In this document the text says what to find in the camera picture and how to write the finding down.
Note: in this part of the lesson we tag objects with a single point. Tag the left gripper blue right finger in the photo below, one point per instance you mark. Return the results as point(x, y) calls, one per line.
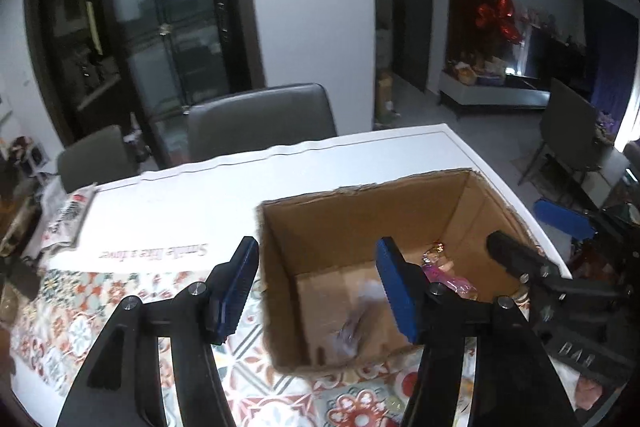
point(515, 383)

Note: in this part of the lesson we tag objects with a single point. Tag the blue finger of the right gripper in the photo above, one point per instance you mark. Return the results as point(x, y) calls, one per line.
point(573, 223)
point(520, 261)

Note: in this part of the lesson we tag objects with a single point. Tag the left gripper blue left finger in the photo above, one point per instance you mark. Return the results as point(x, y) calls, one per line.
point(119, 382)

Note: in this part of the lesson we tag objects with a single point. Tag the pink snack packet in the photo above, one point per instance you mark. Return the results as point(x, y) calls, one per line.
point(441, 270)

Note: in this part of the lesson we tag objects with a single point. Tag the red gold candy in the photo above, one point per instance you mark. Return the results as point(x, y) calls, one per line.
point(434, 253)

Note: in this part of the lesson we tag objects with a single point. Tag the right hand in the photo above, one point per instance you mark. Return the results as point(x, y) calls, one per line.
point(588, 393)

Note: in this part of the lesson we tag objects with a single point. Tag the dark side chair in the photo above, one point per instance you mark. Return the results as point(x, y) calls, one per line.
point(568, 129)

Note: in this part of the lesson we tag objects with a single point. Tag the white low cabinet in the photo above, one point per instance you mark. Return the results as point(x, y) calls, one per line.
point(516, 94)

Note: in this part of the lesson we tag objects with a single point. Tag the patterned tablecloth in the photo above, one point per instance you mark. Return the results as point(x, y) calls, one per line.
point(153, 235)

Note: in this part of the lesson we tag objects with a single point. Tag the printed tissue pack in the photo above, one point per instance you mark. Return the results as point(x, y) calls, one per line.
point(64, 228)

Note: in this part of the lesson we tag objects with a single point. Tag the brown cardboard box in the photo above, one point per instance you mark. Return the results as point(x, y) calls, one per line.
point(343, 271)

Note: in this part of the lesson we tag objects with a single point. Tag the red heart balloons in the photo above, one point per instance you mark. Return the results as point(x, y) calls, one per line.
point(499, 15)

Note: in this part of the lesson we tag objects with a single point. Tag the grey chair left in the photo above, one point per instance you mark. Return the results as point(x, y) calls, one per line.
point(100, 157)

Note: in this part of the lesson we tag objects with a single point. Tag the grey chair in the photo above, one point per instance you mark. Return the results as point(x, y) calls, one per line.
point(259, 119)
point(100, 157)

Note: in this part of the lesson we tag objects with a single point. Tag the grey chair right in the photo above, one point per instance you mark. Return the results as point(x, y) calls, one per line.
point(259, 119)

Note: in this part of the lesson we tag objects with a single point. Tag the glass sliding door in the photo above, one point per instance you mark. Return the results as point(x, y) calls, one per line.
point(139, 64)

